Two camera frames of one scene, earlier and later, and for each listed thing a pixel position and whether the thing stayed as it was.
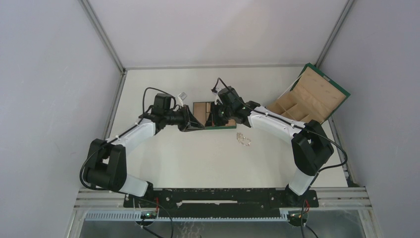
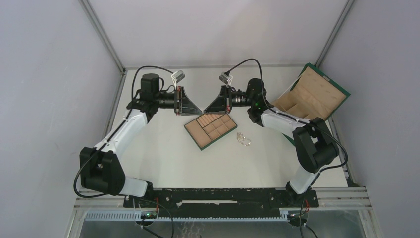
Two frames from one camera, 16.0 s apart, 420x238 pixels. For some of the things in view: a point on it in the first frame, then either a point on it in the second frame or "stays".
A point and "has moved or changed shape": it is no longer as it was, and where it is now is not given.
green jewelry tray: x=202 y=110 has moved or changed shape
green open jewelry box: x=313 y=96 stays
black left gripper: x=189 y=121 -> x=185 y=106
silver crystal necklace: x=242 y=140 stays
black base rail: x=222 y=203 stays
